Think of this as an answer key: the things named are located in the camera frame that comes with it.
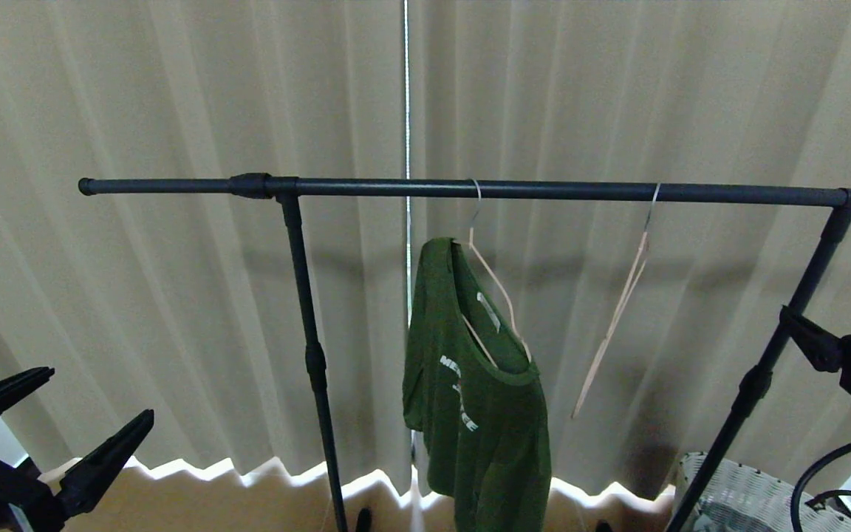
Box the black clothes rack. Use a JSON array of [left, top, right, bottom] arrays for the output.
[[78, 173, 851, 532]]

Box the beige curtain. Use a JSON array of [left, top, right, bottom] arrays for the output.
[[0, 0, 851, 503]]

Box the green printed T-shirt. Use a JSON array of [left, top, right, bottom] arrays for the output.
[[402, 237, 552, 532]]

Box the white laundry basket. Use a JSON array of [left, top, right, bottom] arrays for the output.
[[673, 452, 851, 532]]

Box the pink clothes hanger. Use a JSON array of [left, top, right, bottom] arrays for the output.
[[572, 183, 661, 420], [462, 179, 533, 366]]

